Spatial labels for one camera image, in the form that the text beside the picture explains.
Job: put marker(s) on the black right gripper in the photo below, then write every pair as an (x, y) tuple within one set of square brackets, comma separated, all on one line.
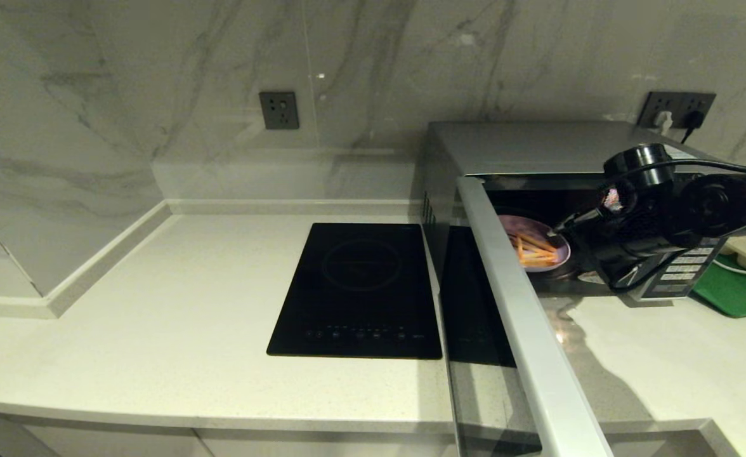
[(614, 244)]

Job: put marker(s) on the purple plate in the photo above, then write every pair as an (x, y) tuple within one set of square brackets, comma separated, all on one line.
[(516, 225)]

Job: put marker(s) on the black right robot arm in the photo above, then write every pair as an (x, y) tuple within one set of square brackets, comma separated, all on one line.
[(715, 203)]

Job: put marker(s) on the silver microwave oven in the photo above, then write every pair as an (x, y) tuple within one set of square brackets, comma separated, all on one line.
[(525, 146)]

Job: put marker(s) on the white power plug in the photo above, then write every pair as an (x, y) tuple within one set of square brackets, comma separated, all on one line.
[(664, 120)]

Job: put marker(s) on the green plastic tray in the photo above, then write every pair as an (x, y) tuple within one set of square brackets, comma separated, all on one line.
[(738, 295)]

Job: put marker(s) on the black induction cooktop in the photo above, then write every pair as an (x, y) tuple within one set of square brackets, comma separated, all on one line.
[(360, 285)]

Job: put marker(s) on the large beige cabinet drawer front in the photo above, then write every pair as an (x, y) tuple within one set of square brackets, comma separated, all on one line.
[(316, 444)]

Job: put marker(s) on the beige corner cabinet panel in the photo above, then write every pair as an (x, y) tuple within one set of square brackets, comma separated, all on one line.
[(11, 438)]

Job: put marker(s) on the grey double wall socket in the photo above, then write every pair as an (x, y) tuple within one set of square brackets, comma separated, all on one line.
[(677, 105)]

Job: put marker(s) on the grey single wall socket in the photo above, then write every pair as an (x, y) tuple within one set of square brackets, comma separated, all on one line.
[(279, 110)]

